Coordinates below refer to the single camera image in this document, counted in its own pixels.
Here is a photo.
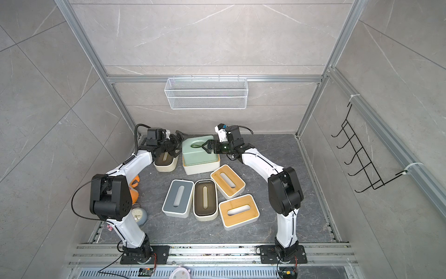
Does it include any bamboo-lid tissue box middle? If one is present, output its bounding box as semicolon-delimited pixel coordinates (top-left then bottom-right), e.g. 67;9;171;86
210;165;246;200

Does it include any bamboo-lid tissue box front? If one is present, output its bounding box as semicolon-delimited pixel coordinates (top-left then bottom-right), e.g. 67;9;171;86
218;194;260;231

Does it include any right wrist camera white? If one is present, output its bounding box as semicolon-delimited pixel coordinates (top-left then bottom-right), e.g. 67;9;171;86
215;123;228;143

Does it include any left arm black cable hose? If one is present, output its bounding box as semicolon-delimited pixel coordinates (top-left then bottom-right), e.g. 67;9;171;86
134;123;151;147

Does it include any green square tissue box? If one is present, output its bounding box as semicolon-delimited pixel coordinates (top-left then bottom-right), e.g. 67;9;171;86
182;136;218;166

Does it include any white wire mesh basket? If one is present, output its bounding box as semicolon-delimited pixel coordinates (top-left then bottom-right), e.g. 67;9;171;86
164;77;249;110

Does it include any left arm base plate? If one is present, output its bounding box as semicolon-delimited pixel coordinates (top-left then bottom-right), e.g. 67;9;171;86
120;245;170;265

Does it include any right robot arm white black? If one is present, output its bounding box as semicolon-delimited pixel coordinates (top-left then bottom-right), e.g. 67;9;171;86
193;123;304;261

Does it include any cream box dark lid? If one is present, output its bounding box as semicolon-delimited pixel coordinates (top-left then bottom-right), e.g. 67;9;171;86
153;152;178;173
193;180;219;222

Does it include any aluminium mounting rail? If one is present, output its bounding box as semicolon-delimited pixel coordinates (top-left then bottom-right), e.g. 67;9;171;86
67;243;358;267

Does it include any orange toy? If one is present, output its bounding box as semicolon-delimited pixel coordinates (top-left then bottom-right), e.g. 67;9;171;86
129;176;140;204

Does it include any large white bamboo-lid tissue box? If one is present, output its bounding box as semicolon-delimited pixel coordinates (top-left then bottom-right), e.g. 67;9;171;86
182;156;221;175

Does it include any black wire hook rack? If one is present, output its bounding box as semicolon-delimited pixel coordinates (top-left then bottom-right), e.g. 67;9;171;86
331;102;410;194

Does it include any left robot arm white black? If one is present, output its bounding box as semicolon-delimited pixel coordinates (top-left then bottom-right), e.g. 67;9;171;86
89;124;190;264

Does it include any grey round alarm clock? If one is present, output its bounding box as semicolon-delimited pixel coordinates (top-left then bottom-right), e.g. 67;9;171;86
131;208;148;226

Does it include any white round object bottom edge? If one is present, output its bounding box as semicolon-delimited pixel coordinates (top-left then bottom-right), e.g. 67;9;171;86
169;267;192;279

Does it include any white box grey-blue lid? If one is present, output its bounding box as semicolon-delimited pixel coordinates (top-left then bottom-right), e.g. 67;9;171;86
162;179;194;219

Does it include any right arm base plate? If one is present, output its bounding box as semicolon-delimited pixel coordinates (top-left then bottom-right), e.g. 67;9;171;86
256;244;308;265

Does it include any cream box dark lid centre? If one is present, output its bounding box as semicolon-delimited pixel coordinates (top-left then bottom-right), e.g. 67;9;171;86
193;180;219;222

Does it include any cream box dark lid back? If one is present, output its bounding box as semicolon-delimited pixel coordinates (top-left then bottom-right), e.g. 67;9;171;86
153;152;178;173

